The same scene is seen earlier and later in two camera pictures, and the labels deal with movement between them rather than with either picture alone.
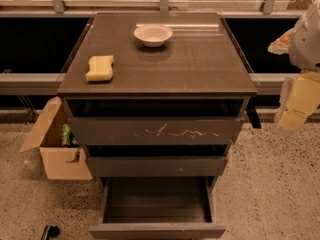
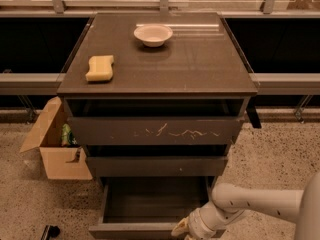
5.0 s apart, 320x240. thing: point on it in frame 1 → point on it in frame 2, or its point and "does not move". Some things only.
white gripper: x=307 y=45 → x=194 y=223
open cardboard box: x=60 y=162 does not move
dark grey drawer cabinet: x=157 y=94 does not move
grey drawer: x=157 y=208 does not move
